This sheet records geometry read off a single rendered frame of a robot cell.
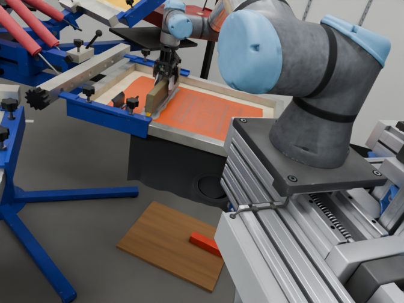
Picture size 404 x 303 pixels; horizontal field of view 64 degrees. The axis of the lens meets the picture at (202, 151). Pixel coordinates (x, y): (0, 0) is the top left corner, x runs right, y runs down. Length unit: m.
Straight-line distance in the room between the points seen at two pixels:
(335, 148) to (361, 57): 0.16
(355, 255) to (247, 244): 0.16
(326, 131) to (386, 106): 3.07
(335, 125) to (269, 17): 0.21
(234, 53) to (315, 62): 0.12
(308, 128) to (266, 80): 0.14
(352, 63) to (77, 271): 1.67
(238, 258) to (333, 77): 0.31
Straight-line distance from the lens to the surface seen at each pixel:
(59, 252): 2.00
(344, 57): 0.54
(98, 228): 2.09
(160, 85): 1.29
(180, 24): 1.13
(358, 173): 0.65
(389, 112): 3.68
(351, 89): 0.57
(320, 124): 0.58
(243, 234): 0.55
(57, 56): 1.53
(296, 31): 0.50
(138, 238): 2.02
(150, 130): 1.14
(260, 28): 0.47
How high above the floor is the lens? 1.55
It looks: 32 degrees down
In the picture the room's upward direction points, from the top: 14 degrees clockwise
